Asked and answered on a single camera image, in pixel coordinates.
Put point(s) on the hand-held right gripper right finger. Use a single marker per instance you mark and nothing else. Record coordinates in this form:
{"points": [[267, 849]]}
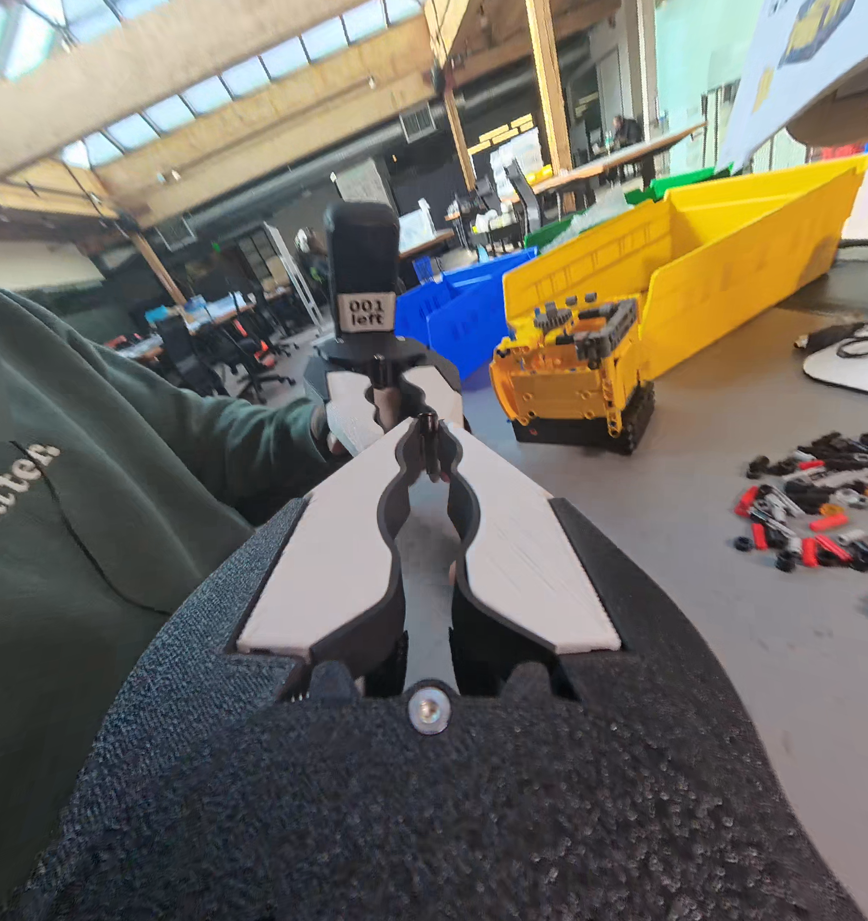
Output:
{"points": [[535, 568]]}

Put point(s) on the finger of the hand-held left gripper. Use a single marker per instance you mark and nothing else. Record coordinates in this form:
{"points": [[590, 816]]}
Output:
{"points": [[348, 414], [437, 396]]}

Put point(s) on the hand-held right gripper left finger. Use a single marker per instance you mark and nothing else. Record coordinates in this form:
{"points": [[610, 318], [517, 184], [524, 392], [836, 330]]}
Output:
{"points": [[326, 568]]}

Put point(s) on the black lego pin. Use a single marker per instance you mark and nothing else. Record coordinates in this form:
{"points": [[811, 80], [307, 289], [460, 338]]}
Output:
{"points": [[428, 439]]}

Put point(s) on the yellow lego robot model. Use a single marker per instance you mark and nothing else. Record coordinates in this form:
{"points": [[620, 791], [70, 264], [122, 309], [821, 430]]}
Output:
{"points": [[571, 388]]}

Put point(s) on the pile of small lego pins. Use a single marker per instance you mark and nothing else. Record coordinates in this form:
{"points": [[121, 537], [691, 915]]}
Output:
{"points": [[822, 518]]}

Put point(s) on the person's left forearm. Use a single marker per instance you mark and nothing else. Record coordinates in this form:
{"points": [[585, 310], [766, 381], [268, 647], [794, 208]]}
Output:
{"points": [[261, 432]]}

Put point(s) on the lego instruction manual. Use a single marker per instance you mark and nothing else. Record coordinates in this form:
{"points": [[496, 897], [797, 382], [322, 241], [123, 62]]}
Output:
{"points": [[801, 43]]}

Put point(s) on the blue plastic bin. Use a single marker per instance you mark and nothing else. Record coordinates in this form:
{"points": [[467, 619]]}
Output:
{"points": [[477, 316], [416, 309]]}

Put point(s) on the green plastic bin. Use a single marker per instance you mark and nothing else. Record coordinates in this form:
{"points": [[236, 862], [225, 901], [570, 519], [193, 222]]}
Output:
{"points": [[678, 183], [549, 232]]}

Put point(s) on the person's green sweatshirt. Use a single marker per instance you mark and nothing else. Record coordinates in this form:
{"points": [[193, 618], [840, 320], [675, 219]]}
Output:
{"points": [[45, 575]]}

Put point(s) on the yellow plastic bin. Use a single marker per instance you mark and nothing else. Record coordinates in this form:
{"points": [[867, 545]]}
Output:
{"points": [[729, 288]]}

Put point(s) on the long wooden table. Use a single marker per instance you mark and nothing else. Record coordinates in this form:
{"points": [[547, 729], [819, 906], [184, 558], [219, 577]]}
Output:
{"points": [[664, 140]]}

